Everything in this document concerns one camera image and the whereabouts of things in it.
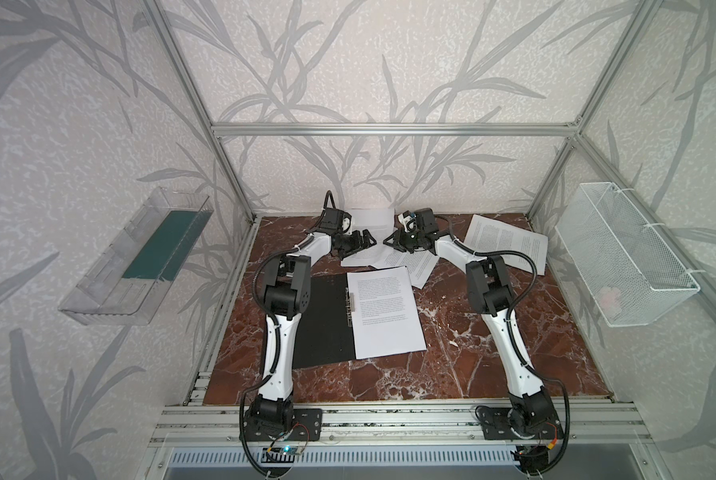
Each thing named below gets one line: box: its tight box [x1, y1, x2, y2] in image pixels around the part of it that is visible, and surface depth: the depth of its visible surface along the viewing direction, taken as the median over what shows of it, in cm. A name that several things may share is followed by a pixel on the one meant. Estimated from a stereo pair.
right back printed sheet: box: [464, 214, 549, 276], surface depth 117 cm
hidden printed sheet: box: [346, 265, 427, 360], surface depth 95 cm
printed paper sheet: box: [369, 250, 440, 290], surface depth 107 cm
